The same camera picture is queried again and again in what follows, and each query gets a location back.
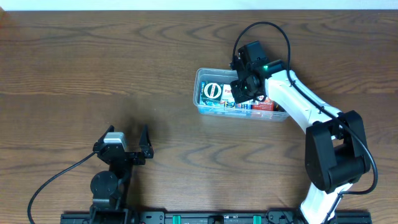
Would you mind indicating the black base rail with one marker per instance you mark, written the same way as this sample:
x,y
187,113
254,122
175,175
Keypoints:
x,y
270,217

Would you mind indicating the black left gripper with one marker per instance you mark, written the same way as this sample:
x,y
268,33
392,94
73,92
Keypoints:
x,y
130,155

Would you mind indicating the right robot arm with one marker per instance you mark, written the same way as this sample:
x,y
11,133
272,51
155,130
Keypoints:
x,y
336,151

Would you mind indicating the blue cool fever box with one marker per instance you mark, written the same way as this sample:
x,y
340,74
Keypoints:
x,y
243,106

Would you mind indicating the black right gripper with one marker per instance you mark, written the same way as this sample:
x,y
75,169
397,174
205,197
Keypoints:
x,y
237,86

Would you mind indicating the red panadol box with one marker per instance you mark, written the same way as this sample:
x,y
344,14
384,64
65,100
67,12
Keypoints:
x,y
265,105

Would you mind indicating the clear plastic container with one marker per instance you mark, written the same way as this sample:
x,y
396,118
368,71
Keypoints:
x,y
226,77

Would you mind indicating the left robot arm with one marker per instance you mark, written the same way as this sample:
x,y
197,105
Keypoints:
x,y
109,187

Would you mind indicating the green round-logo box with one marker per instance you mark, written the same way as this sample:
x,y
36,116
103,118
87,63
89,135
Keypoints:
x,y
211,93

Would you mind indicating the white and green medicine box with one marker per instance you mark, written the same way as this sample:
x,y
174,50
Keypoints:
x,y
226,96

